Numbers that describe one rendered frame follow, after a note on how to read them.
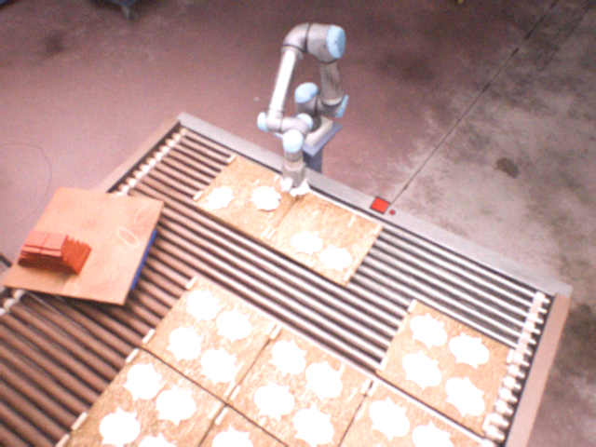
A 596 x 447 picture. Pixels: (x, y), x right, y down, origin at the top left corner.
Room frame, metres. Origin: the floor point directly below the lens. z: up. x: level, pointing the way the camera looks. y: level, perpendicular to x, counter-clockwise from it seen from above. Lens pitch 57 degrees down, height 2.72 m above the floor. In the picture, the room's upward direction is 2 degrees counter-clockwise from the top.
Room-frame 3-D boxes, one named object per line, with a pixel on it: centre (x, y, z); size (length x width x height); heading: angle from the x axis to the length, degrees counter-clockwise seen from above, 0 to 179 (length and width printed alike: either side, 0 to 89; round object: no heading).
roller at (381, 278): (1.09, -0.07, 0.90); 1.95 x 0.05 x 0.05; 57
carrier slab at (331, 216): (1.11, -0.12, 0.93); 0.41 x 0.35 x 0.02; 56
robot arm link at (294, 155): (1.30, 0.00, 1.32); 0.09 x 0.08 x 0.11; 159
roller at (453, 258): (1.30, -0.20, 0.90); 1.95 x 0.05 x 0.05; 57
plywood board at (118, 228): (1.07, 0.89, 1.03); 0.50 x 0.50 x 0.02; 78
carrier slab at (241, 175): (1.35, 0.22, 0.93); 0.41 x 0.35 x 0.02; 57
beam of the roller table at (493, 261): (1.36, -0.24, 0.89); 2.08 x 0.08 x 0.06; 57
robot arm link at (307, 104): (1.84, -0.08, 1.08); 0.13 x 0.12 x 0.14; 69
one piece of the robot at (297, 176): (1.28, 0.02, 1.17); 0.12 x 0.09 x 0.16; 148
